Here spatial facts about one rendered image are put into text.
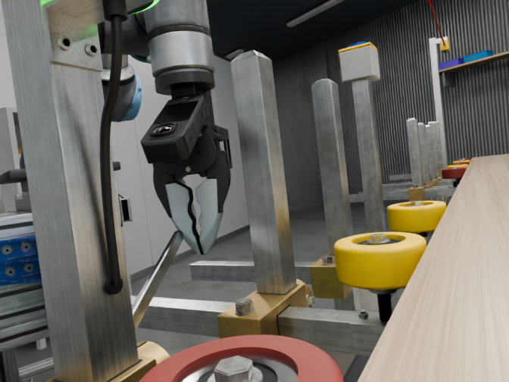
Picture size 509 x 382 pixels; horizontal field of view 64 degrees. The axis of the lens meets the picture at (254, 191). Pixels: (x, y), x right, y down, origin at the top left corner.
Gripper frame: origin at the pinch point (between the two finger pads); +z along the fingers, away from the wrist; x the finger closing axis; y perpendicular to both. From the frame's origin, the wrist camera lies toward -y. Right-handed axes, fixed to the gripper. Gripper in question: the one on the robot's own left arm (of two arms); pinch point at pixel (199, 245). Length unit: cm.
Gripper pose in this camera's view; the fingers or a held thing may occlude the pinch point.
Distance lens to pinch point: 48.9
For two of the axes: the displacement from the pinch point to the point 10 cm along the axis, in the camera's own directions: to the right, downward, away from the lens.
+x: -9.8, 1.1, 1.6
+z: 1.2, 9.9, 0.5
